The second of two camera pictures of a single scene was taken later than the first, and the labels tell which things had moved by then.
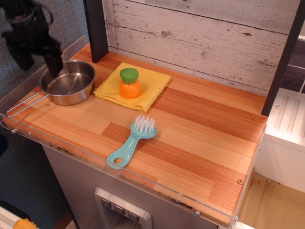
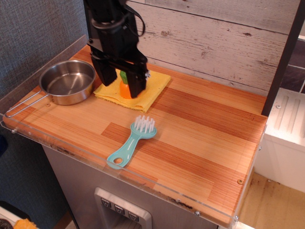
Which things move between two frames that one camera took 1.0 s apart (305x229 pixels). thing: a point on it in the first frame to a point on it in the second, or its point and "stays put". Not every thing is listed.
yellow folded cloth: (151, 83) stays put
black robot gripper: (33, 35) to (116, 41)
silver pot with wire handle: (74, 85) stays put
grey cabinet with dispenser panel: (99, 200) stays put
